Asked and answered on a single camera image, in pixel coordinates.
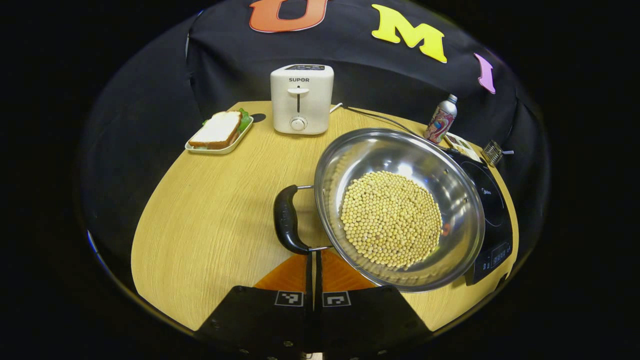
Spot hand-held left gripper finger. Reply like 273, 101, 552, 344
194, 250, 316, 358
315, 249, 433, 358

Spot stainless steel pot black handles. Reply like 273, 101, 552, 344
273, 127, 486, 293

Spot black induction cooktop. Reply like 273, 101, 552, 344
447, 147, 514, 286

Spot pile of soybeans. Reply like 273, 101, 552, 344
340, 170, 444, 269

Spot white rectangular plate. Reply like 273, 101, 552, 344
184, 116, 254, 155

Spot white toaster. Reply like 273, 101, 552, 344
270, 64, 335, 136

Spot white compartment snack tray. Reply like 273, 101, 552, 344
444, 132, 482, 163

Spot silver patterned drink bottle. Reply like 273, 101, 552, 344
424, 94, 458, 145

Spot black backdrop cloth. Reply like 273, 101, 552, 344
80, 0, 551, 281

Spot metal mesh holder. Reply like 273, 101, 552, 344
481, 140, 505, 167

